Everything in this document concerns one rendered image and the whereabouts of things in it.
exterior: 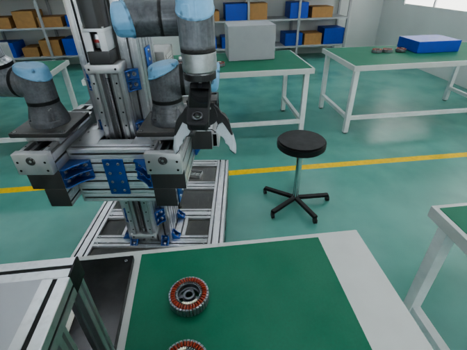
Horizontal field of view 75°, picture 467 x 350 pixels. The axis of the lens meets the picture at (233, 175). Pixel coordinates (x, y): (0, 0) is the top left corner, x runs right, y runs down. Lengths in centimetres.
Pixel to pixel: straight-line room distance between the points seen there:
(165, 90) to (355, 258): 88
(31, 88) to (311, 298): 121
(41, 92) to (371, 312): 133
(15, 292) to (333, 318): 73
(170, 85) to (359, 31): 708
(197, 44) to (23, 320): 55
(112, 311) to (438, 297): 174
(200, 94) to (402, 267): 182
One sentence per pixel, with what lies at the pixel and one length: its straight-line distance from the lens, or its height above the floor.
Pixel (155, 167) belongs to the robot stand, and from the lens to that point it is 118.
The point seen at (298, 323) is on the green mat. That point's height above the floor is 75.
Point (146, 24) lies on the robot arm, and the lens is 77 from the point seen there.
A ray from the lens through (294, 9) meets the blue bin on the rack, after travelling 686.
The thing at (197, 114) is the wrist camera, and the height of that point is 129.
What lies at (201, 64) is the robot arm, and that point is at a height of 138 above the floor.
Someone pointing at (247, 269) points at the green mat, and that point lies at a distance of 102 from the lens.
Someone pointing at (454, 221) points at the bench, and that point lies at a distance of 141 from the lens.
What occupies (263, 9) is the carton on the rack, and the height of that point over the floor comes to 96.
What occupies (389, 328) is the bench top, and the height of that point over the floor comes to 75.
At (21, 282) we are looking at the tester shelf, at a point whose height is 111.
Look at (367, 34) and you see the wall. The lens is 816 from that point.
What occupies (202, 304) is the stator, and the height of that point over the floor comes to 78.
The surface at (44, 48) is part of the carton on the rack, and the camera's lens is 727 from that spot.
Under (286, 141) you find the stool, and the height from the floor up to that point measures 56.
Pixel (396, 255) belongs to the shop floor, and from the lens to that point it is 229.
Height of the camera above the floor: 153
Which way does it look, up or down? 33 degrees down
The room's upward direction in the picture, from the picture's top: 1 degrees counter-clockwise
